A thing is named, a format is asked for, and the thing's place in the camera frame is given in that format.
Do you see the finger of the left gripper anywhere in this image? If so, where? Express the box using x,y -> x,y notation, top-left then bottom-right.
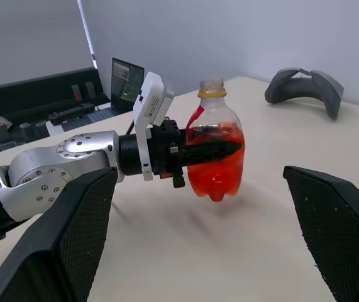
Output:
184,140 -> 243,167
187,124 -> 235,136

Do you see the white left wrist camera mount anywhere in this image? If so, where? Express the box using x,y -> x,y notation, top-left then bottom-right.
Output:
132,71 -> 175,182

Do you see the black equipment case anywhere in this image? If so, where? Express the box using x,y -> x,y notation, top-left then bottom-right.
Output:
0,67 -> 111,152

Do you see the grey curved headrest piece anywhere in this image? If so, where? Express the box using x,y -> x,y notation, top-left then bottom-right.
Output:
264,67 -> 345,121

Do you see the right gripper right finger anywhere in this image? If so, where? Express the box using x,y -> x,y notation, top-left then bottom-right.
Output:
282,165 -> 359,302

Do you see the open laptop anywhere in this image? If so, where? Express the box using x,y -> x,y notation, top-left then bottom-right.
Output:
86,57 -> 145,125

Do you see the bottle with red liquid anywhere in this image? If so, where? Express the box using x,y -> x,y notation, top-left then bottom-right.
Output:
185,78 -> 246,203

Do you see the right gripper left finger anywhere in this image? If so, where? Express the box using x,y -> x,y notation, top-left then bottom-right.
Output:
0,165 -> 119,302

